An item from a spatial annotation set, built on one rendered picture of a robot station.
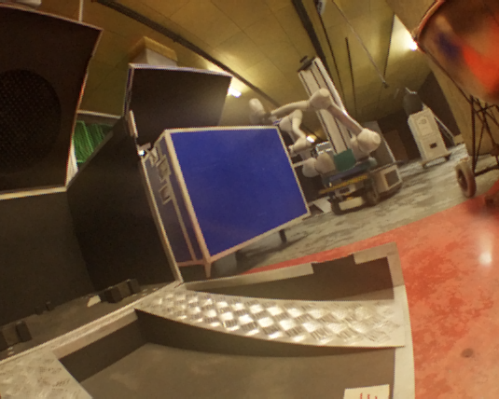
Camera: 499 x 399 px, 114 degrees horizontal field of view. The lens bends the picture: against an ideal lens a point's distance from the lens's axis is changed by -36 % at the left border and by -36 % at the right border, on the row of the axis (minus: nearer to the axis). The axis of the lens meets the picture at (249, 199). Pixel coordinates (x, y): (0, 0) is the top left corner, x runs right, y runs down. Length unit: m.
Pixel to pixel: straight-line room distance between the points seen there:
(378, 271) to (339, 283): 0.12
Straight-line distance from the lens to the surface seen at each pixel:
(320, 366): 0.52
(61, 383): 0.62
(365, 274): 0.72
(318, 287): 0.76
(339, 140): 2.89
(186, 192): 1.39
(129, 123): 1.20
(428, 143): 4.62
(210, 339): 0.67
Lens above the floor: 0.34
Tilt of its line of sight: 3 degrees up
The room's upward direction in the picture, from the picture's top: 20 degrees counter-clockwise
